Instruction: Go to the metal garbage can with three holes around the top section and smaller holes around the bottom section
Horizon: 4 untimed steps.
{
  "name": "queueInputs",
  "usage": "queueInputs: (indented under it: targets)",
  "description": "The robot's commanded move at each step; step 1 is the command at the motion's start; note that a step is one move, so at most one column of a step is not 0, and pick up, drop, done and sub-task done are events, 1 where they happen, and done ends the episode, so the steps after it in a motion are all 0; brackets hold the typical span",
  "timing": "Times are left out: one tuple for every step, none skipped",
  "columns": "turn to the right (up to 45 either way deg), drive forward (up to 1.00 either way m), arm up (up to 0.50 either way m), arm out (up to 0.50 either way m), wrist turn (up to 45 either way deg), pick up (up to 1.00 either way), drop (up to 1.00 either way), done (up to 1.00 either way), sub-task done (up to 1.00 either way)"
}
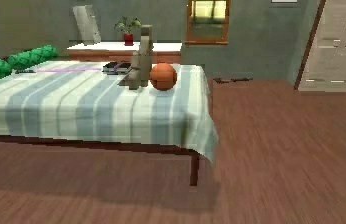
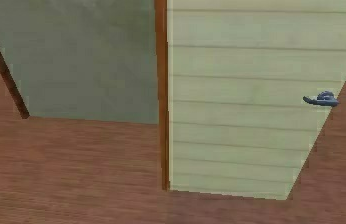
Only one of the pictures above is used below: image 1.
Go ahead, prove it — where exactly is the grey stone statue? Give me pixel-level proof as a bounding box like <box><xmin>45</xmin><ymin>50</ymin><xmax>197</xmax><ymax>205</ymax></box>
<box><xmin>126</xmin><ymin>24</ymin><xmax>154</xmax><ymax>90</ymax></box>

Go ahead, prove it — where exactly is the plant in red pot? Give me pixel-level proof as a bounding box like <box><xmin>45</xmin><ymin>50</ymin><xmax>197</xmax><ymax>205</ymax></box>
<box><xmin>114</xmin><ymin>15</ymin><xmax>143</xmax><ymax>47</ymax></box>

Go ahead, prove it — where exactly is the pink thin stick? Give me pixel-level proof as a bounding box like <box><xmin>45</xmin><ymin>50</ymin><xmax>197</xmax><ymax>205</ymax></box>
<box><xmin>36</xmin><ymin>67</ymin><xmax>103</xmax><ymax>73</ymax></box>

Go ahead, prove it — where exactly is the bed with striped cover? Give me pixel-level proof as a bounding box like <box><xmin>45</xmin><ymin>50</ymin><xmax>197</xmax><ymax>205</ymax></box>
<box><xmin>0</xmin><ymin>59</ymin><xmax>219</xmax><ymax>187</ymax></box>

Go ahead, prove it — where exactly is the white topped wooden dresser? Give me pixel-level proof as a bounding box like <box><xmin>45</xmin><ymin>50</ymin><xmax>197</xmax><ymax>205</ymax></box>
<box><xmin>66</xmin><ymin>41</ymin><xmax>183</xmax><ymax>65</ymax></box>

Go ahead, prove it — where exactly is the grey leaning slab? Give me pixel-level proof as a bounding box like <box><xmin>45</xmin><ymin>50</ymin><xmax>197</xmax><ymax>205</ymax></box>
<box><xmin>72</xmin><ymin>4</ymin><xmax>102</xmax><ymax>46</ymax></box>

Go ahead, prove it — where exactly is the cream panelled room door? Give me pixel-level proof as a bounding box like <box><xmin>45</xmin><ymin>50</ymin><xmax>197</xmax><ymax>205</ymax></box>
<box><xmin>293</xmin><ymin>0</ymin><xmax>346</xmax><ymax>93</ymax></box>

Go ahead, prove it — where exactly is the wooden framed window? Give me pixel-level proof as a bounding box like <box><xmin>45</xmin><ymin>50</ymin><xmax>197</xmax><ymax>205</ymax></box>
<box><xmin>184</xmin><ymin>0</ymin><xmax>231</xmax><ymax>46</ymax></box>

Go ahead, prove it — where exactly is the dark book stack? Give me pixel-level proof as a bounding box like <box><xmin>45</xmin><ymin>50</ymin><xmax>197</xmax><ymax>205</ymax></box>
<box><xmin>102</xmin><ymin>61</ymin><xmax>133</xmax><ymax>76</ymax></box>

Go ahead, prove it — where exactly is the orange basketball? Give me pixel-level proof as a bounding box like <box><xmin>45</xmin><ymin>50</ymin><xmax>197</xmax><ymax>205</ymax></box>
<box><xmin>149</xmin><ymin>62</ymin><xmax>178</xmax><ymax>92</ymax></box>

